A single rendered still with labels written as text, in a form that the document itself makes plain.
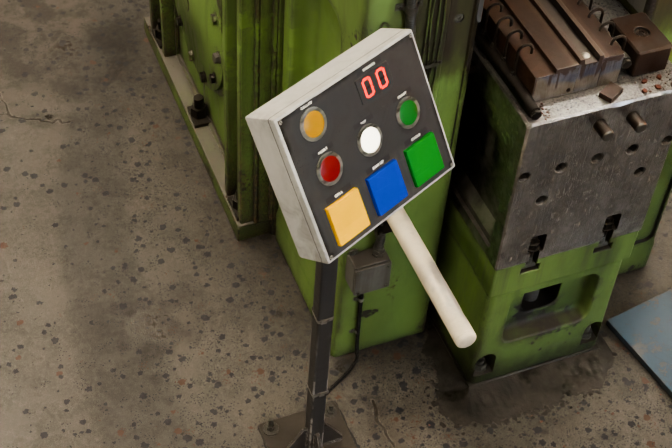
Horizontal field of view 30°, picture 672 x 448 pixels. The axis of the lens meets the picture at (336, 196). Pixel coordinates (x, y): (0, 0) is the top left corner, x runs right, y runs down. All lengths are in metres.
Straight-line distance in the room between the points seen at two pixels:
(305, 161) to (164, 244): 1.40
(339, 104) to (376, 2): 0.33
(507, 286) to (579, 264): 0.19
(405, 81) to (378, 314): 1.03
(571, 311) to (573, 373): 0.17
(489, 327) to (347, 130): 1.00
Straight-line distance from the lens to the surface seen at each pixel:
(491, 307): 2.94
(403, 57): 2.20
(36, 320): 3.31
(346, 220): 2.13
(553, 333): 3.16
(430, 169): 2.26
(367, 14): 2.39
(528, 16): 2.63
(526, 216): 2.71
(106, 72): 3.94
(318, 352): 2.70
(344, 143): 2.12
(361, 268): 2.85
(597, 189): 2.76
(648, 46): 2.64
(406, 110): 2.21
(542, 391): 3.21
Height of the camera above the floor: 2.59
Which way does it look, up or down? 47 degrees down
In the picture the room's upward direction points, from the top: 5 degrees clockwise
